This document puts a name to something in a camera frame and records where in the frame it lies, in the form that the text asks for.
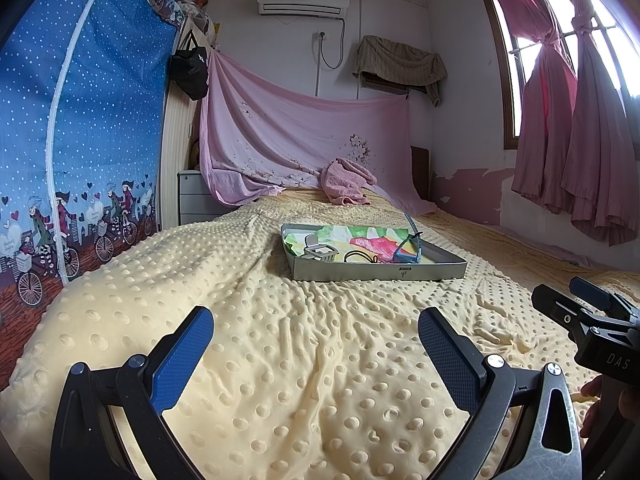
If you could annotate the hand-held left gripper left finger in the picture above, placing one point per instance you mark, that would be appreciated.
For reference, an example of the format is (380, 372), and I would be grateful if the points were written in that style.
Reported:
(182, 355)

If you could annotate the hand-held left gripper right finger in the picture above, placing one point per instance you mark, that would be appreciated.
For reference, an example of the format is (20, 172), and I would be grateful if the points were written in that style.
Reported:
(447, 355)

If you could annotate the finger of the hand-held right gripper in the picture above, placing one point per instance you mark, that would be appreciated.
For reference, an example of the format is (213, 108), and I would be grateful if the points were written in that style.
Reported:
(592, 292)
(560, 305)

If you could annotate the blue-framed glasses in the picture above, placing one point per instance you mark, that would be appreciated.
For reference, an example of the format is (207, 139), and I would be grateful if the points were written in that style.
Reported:
(406, 252)

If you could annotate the grey metal tray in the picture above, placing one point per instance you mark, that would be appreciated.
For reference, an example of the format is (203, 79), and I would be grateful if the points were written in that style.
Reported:
(350, 272)

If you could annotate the person's right hand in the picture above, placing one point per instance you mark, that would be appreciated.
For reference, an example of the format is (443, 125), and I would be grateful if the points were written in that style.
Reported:
(593, 395)

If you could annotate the yellow dotted blanket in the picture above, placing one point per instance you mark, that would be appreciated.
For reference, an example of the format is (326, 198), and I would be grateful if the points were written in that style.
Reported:
(300, 360)

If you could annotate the colourful printed cloth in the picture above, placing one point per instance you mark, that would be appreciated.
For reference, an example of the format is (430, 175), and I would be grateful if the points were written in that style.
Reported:
(367, 237)

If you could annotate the grey drawer cabinet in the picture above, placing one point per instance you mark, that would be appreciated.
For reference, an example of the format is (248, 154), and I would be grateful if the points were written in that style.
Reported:
(197, 200)

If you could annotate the pink curtain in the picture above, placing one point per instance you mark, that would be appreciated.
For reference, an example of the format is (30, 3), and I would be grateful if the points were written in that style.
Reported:
(542, 125)
(605, 135)

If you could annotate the brown headboard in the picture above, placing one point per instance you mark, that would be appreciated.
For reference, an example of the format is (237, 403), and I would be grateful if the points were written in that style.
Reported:
(421, 170)

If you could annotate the wooden wardrobe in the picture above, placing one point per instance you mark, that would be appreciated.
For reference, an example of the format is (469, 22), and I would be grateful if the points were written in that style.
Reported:
(175, 160)

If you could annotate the pink towel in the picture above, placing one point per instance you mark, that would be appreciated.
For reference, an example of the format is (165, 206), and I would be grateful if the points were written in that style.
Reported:
(345, 180)

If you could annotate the window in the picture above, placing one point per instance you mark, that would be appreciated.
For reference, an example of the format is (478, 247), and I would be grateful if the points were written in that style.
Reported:
(510, 60)

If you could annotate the pink hanging sheet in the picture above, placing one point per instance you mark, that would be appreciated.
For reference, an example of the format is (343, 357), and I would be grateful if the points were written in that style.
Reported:
(280, 125)

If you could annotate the blue dotted fabric wardrobe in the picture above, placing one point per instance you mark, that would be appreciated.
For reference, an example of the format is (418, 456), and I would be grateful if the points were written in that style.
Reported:
(100, 110)

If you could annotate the black tote bag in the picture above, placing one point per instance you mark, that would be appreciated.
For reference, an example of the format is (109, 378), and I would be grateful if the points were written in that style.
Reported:
(190, 72)

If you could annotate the brown cloth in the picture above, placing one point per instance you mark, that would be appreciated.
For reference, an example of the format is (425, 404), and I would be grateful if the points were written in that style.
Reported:
(395, 62)

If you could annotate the patterned bedding bundle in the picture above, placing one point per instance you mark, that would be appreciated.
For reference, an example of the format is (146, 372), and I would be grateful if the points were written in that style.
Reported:
(195, 17)

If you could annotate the white air conditioner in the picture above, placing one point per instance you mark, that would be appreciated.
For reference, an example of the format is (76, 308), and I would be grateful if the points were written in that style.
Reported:
(302, 2)

